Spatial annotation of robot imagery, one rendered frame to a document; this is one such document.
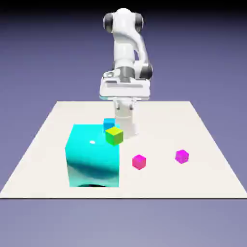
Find small magenta cube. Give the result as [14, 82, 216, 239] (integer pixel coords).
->
[175, 149, 190, 165]

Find small green cube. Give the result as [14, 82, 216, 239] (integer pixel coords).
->
[105, 126, 124, 146]

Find small pink cube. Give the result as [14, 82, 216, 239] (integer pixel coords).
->
[132, 154, 147, 171]

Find small blue cube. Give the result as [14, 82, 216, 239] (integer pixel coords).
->
[103, 118, 116, 132]

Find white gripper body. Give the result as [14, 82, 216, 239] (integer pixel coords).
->
[99, 76, 151, 101]

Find large cyan box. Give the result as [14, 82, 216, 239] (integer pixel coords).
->
[64, 123, 121, 188]

